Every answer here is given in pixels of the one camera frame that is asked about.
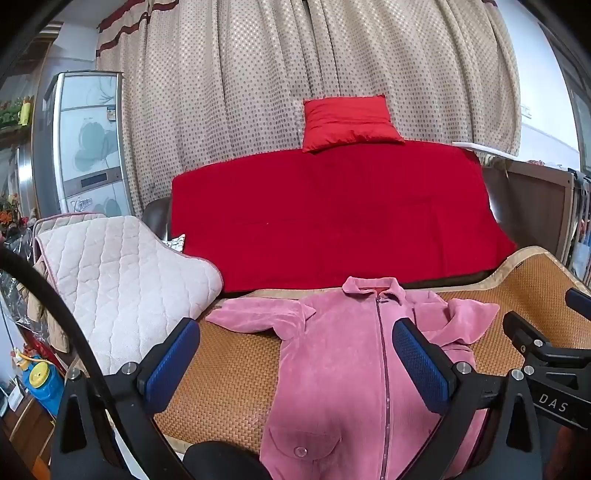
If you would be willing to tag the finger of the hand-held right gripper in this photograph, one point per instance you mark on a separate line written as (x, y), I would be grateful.
(581, 302)
(531, 341)

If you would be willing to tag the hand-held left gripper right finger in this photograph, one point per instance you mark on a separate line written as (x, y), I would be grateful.
(420, 364)

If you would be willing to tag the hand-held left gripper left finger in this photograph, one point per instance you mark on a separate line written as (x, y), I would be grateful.
(171, 364)

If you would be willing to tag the woven bamboo mat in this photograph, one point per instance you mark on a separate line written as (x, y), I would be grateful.
(231, 369)

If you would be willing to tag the white quilted cushion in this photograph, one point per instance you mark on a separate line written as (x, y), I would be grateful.
(120, 277)

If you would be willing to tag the brown wooden crib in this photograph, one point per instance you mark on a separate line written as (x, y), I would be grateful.
(535, 207)

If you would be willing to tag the small patterned cloth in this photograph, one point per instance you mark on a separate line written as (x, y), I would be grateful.
(175, 243)

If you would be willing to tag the blue and yellow toy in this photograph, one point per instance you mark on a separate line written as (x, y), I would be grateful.
(41, 383)

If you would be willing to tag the beige garment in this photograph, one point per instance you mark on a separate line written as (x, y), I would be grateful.
(46, 318)

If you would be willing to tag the red blanket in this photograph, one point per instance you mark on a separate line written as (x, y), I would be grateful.
(323, 212)

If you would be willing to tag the white board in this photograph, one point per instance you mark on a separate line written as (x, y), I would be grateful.
(480, 148)

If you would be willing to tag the window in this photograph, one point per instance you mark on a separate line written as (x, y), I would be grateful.
(575, 92)

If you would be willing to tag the orange artificial flowers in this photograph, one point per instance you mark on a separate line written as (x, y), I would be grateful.
(11, 214)

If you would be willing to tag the red pillow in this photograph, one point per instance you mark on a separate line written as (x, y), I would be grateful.
(351, 122)

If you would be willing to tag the dotted beige curtain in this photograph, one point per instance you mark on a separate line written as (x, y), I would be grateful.
(231, 92)

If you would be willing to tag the green artificial plant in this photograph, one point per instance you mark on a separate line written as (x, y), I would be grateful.
(11, 113)

